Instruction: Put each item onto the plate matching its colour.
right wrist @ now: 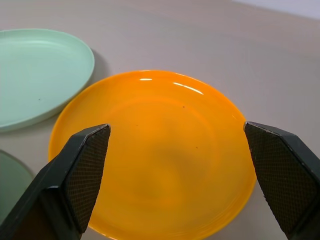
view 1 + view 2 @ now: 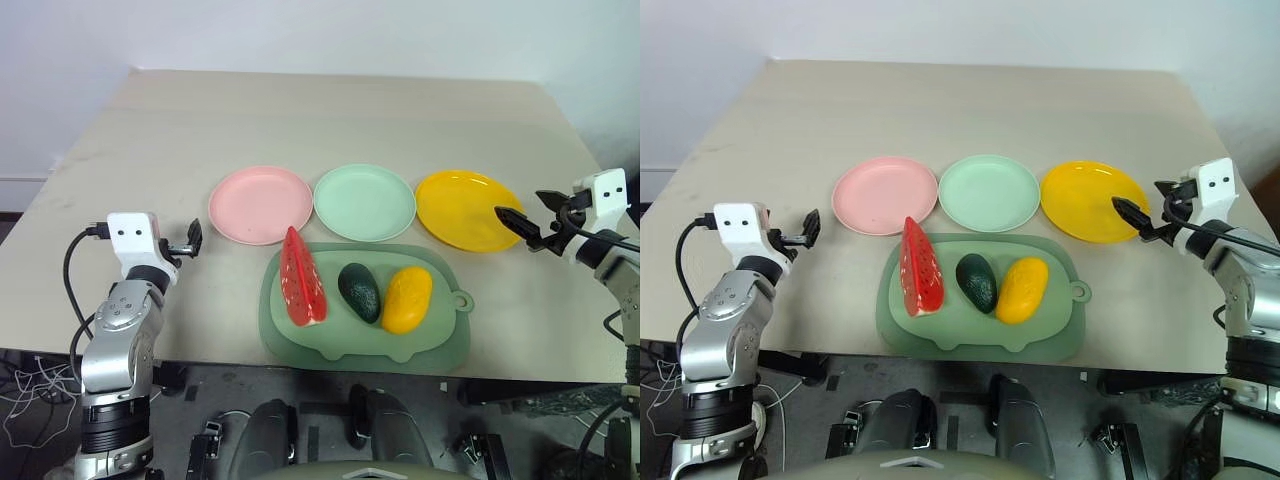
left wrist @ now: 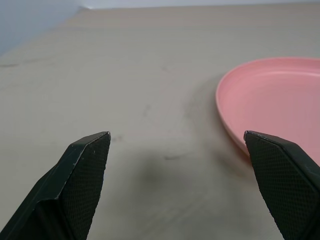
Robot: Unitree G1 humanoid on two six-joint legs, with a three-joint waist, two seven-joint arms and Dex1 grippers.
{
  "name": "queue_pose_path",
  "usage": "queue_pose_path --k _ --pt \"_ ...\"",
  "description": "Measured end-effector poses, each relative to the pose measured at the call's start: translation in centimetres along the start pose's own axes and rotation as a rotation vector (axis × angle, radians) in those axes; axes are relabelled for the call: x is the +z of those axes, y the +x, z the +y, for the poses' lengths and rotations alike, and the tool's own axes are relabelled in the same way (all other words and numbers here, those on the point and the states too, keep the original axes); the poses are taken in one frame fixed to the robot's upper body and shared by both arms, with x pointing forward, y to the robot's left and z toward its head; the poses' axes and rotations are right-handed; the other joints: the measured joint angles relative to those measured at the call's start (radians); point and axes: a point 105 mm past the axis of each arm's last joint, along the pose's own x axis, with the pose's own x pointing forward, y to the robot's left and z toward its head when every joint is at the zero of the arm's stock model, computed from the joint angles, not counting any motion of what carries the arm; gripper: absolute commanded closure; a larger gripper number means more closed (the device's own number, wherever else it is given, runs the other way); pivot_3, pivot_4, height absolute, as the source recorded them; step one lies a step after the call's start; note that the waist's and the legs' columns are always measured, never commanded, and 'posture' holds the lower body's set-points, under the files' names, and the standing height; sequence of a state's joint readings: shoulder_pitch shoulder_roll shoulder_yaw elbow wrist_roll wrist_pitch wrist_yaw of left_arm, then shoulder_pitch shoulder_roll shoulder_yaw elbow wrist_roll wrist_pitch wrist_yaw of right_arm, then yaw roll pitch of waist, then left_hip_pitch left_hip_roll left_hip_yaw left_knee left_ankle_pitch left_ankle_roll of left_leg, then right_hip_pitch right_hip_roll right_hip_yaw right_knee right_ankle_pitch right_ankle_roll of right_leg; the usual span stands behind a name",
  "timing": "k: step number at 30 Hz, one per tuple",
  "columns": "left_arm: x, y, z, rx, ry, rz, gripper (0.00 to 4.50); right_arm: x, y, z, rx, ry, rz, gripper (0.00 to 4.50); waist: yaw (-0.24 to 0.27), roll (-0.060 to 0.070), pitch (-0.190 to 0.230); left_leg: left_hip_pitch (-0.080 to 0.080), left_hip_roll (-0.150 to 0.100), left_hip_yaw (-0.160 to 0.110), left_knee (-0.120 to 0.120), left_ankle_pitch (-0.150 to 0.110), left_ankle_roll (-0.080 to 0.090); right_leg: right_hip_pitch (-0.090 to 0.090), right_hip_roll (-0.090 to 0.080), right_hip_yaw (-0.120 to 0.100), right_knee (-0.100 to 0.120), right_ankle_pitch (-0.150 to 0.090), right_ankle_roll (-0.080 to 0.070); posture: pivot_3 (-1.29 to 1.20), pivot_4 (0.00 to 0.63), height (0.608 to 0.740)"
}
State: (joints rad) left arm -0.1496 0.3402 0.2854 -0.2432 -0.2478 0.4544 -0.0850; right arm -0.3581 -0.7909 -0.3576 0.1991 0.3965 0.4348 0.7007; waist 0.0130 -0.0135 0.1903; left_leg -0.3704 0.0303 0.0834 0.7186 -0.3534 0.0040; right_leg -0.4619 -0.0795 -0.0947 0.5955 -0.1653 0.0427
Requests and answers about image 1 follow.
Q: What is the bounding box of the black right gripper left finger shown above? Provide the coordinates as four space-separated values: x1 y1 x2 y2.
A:
0 123 112 240

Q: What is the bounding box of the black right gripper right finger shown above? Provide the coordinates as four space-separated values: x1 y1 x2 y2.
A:
243 121 320 240

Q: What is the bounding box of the dark green plate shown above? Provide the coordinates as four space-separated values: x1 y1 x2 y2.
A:
0 149 34 225

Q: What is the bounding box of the orange plate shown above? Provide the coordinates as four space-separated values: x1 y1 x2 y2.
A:
47 70 257 240

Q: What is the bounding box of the light green plate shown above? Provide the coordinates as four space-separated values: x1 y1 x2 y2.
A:
0 28 96 134

